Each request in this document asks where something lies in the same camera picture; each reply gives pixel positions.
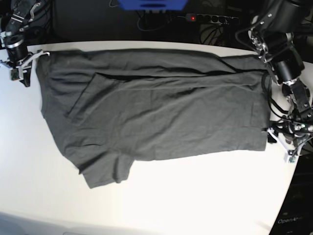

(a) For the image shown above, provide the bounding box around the dark grey T-shirt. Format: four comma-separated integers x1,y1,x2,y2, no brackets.
36,49,270,188

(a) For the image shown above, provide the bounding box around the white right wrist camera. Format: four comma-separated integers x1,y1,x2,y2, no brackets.
0,49,50,81

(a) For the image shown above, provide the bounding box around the black OpenArm base box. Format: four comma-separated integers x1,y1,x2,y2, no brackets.
269,154,313,235

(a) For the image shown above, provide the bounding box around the black power strip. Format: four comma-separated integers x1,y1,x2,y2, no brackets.
184,13,240,25

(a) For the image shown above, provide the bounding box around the blue plastic box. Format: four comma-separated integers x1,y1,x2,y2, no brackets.
118,0,188,11

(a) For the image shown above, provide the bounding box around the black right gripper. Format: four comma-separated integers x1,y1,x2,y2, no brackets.
5,42,31,87

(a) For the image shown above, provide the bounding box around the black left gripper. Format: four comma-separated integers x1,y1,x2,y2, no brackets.
268,119,313,147

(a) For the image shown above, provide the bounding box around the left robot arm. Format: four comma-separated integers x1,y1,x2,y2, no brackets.
235,0,313,147

